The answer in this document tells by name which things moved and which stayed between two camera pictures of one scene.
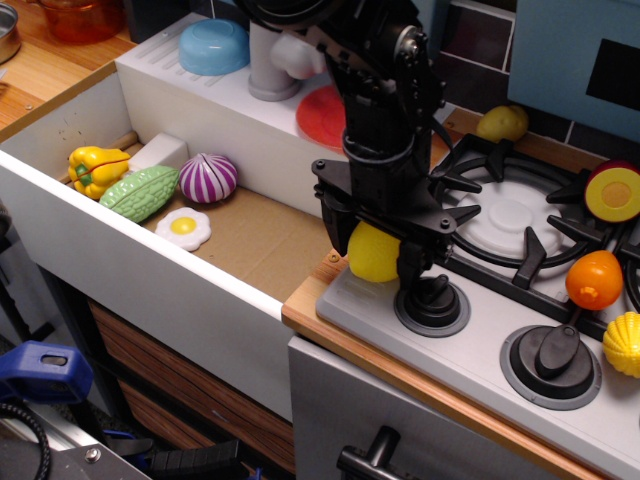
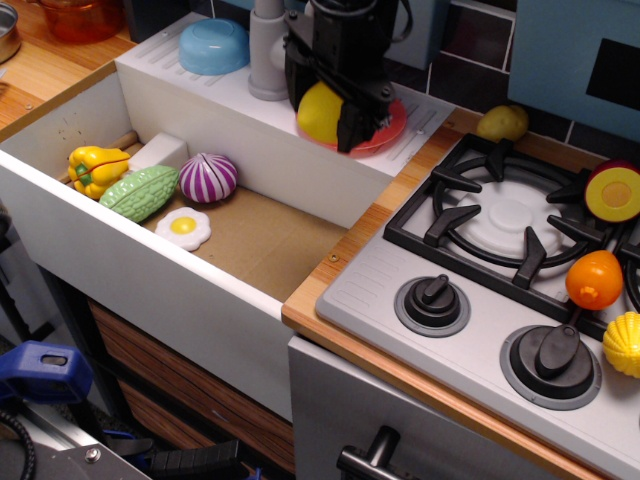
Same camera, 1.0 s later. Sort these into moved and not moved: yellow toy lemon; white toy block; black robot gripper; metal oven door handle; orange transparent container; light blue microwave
Moved: yellow toy lemon; black robot gripper
Not moved: white toy block; orange transparent container; metal oven door handle; light blue microwave
